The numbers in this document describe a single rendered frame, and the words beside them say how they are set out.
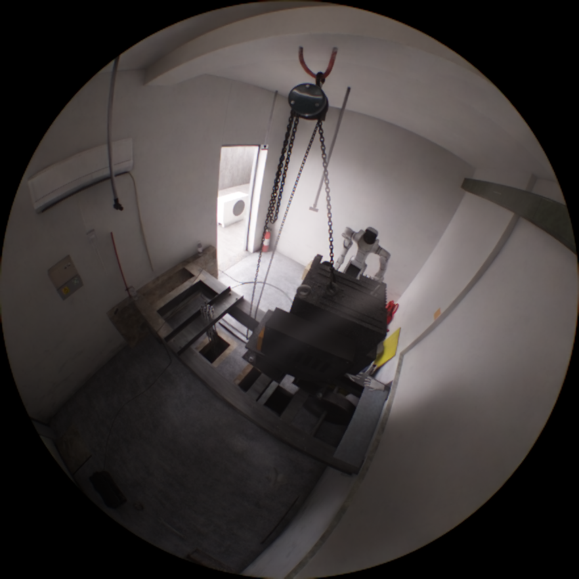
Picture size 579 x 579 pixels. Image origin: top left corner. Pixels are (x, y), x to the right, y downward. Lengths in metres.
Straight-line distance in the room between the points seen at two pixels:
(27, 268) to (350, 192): 3.85
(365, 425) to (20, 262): 3.16
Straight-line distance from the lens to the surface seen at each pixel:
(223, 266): 3.57
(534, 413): 1.05
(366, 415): 1.91
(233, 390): 1.66
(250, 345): 1.55
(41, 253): 2.06
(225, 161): 7.37
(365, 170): 3.04
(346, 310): 0.97
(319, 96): 0.84
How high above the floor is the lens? 2.26
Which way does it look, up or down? 44 degrees down
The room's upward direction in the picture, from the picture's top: 16 degrees clockwise
